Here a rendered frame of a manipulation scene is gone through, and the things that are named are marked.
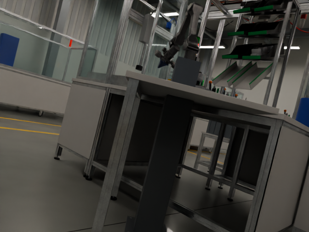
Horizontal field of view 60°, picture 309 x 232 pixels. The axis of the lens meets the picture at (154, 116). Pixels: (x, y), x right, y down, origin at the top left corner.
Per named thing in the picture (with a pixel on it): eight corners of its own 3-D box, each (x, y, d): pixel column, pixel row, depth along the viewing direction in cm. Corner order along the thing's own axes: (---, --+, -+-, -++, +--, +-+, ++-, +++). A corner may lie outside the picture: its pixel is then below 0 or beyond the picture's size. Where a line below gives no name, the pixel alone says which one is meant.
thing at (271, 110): (125, 76, 118) (126, 69, 118) (134, 91, 208) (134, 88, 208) (277, 114, 120) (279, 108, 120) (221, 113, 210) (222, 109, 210)
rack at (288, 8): (264, 115, 171) (294, -8, 170) (214, 106, 195) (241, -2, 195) (274, 120, 187) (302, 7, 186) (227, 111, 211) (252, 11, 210)
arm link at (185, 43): (198, 53, 162) (201, 43, 162) (185, 49, 159) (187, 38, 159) (193, 55, 168) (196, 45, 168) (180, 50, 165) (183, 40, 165)
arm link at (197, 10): (203, 3, 171) (198, 8, 176) (193, -1, 168) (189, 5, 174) (197, 49, 163) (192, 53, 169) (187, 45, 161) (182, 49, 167)
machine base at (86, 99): (85, 178, 239) (108, 84, 239) (52, 157, 281) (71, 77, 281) (177, 176, 342) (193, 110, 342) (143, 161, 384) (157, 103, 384)
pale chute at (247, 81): (251, 89, 166) (249, 84, 164) (233, 88, 176) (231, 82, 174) (275, 68, 178) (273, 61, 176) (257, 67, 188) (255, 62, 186)
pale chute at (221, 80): (229, 87, 176) (227, 81, 174) (213, 85, 186) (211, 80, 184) (253, 66, 188) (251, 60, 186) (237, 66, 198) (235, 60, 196)
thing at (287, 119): (283, 119, 136) (284, 113, 136) (105, 86, 237) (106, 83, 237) (329, 142, 241) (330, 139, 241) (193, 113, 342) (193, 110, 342)
